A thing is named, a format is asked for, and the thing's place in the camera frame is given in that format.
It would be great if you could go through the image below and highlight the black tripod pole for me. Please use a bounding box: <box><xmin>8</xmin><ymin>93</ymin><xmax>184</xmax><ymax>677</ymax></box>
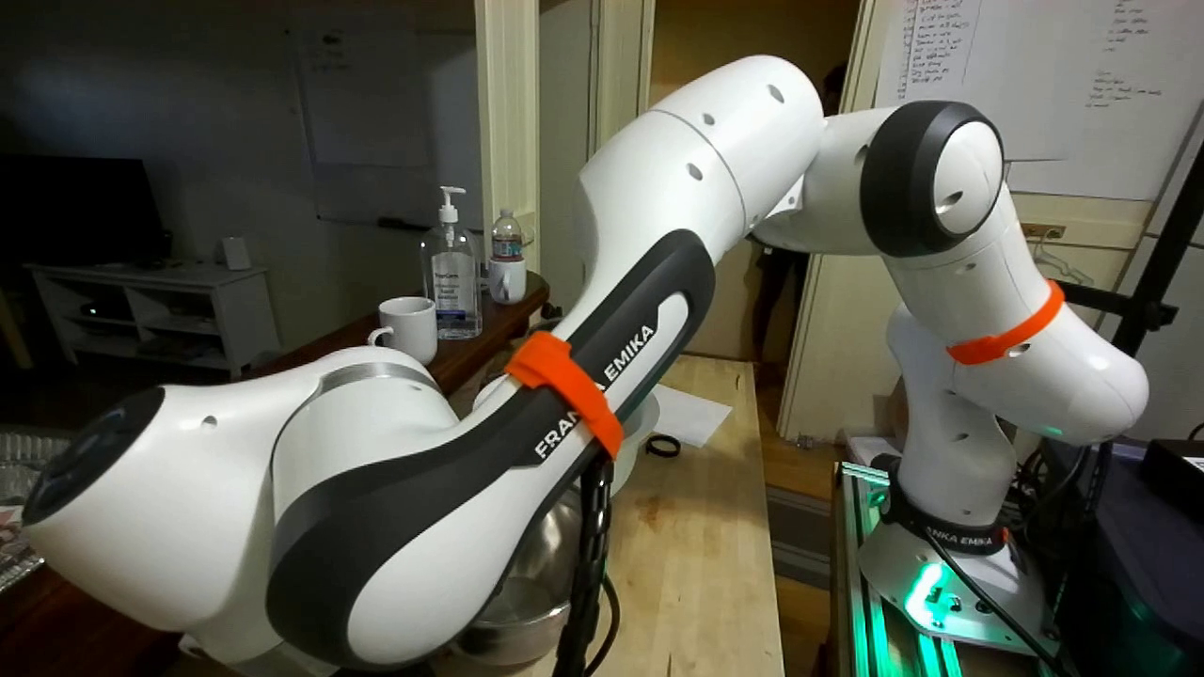
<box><xmin>1063</xmin><ymin>135</ymin><xmax>1204</xmax><ymax>370</ymax></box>

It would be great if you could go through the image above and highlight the clear hand sanitizer pump bottle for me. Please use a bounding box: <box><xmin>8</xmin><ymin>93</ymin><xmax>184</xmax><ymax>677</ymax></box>
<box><xmin>422</xmin><ymin>183</ymin><xmax>484</xmax><ymax>344</ymax></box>

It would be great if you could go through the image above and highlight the aluminium foil tray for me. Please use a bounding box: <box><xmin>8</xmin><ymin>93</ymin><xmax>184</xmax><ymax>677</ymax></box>
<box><xmin>0</xmin><ymin>425</ymin><xmax>70</xmax><ymax>596</ymax></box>

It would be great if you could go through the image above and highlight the large whiteboard with writing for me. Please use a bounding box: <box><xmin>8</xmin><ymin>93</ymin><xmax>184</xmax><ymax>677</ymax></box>
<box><xmin>867</xmin><ymin>0</ymin><xmax>1204</xmax><ymax>202</ymax></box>

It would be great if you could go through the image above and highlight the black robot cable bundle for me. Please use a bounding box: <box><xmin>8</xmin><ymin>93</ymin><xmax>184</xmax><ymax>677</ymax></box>
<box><xmin>550</xmin><ymin>447</ymin><xmax>623</xmax><ymax>677</ymax></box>

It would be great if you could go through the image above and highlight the blank wall whiteboard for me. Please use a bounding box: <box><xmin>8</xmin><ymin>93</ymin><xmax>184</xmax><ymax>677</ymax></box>
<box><xmin>294</xmin><ymin>29</ymin><xmax>484</xmax><ymax>229</ymax></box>

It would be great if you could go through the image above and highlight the orange velcro strap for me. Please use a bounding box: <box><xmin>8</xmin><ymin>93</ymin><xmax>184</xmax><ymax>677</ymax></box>
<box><xmin>944</xmin><ymin>279</ymin><xmax>1067</xmax><ymax>370</ymax></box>
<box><xmin>505</xmin><ymin>329</ymin><xmax>627</xmax><ymax>464</ymax></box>

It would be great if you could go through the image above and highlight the small clear water bottle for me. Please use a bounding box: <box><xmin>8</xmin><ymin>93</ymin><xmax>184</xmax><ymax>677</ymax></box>
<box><xmin>484</xmin><ymin>208</ymin><xmax>535</xmax><ymax>309</ymax></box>

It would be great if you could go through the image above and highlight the white paper sheet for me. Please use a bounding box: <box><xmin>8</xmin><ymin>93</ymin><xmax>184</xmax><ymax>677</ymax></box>
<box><xmin>649</xmin><ymin>385</ymin><xmax>738</xmax><ymax>453</ymax></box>

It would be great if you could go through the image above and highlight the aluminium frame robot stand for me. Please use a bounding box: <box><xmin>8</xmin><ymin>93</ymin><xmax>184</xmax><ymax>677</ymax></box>
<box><xmin>827</xmin><ymin>457</ymin><xmax>1067</xmax><ymax>677</ymax></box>

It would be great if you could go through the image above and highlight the stainless steel mixing bowl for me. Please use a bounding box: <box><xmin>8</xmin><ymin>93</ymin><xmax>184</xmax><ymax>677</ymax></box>
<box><xmin>444</xmin><ymin>493</ymin><xmax>593</xmax><ymax>672</ymax></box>

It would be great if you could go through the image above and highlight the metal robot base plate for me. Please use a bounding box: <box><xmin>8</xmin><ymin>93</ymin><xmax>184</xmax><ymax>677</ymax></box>
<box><xmin>857</xmin><ymin>514</ymin><xmax>1049</xmax><ymax>664</ymax></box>

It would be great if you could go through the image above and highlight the dark flat screen monitor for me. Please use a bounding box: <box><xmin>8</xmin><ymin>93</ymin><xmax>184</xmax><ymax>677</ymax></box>
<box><xmin>0</xmin><ymin>153</ymin><xmax>170</xmax><ymax>274</ymax></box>

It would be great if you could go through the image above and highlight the white ceramic mug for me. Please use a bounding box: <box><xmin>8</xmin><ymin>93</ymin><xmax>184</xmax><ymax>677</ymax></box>
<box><xmin>363</xmin><ymin>294</ymin><xmax>444</xmax><ymax>370</ymax></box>

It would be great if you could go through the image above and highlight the white low shelf unit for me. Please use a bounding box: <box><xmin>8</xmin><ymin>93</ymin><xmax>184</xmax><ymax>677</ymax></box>
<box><xmin>22</xmin><ymin>259</ymin><xmax>281</xmax><ymax>379</ymax></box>

